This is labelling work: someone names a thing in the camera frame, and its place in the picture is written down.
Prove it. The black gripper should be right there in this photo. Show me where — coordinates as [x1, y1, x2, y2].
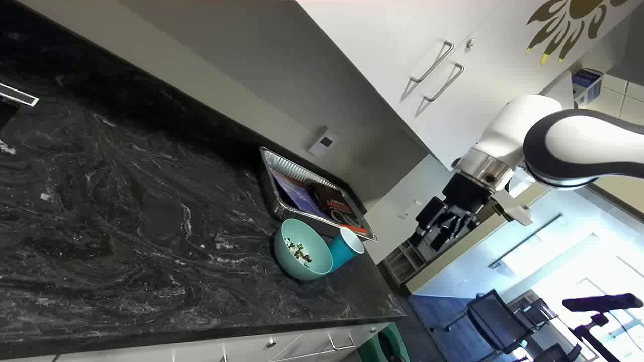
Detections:
[414, 170, 493, 254]

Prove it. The blue cup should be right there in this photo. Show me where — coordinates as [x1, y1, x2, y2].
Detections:
[327, 225, 366, 273]

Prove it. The teal bowl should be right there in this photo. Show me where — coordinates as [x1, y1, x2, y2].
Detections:
[270, 216, 337, 283]

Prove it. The black office chair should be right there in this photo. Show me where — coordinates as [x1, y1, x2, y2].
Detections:
[466, 288, 535, 354]

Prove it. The green bin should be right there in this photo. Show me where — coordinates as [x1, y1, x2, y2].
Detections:
[357, 322, 414, 362]

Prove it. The purple blue book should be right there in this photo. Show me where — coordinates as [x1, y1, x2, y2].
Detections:
[275, 170, 330, 220]

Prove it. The silver metal tray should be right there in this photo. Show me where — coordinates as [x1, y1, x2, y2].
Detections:
[259, 145, 374, 240]

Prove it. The white upper cabinet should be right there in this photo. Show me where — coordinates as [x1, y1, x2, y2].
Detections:
[296, 0, 644, 170]

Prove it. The blue box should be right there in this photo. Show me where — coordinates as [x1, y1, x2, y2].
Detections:
[570, 66, 604, 105]

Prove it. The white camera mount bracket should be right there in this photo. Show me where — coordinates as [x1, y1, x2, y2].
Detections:
[491, 186, 535, 227]

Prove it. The metal cabinet handle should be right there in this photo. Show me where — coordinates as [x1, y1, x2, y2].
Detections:
[414, 59, 468, 119]
[401, 37, 455, 102]

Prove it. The white wall thermostat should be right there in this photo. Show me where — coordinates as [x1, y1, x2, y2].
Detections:
[306, 124, 340, 160]

